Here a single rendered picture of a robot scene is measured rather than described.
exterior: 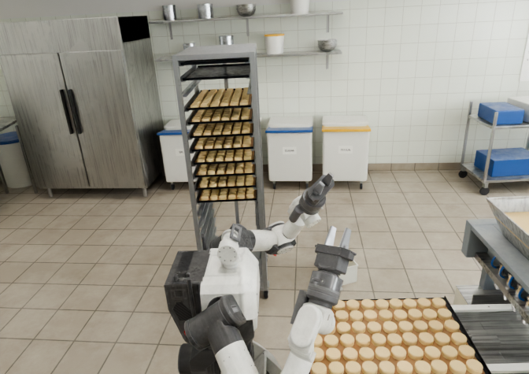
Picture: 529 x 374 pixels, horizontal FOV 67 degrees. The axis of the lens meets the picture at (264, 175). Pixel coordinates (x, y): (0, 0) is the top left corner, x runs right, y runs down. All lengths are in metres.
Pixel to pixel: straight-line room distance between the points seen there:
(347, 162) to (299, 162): 0.55
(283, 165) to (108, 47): 2.29
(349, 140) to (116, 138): 2.64
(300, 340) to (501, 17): 4.84
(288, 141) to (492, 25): 2.65
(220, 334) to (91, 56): 3.88
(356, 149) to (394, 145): 0.89
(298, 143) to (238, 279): 3.41
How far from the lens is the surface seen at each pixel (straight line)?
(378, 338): 1.61
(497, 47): 5.53
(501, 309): 1.91
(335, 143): 4.64
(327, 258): 1.14
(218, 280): 1.35
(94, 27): 4.72
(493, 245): 1.75
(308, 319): 1.09
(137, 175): 4.90
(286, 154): 4.67
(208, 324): 1.23
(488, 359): 1.77
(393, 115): 5.33
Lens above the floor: 2.04
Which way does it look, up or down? 22 degrees down
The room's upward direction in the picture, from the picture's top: 3 degrees counter-clockwise
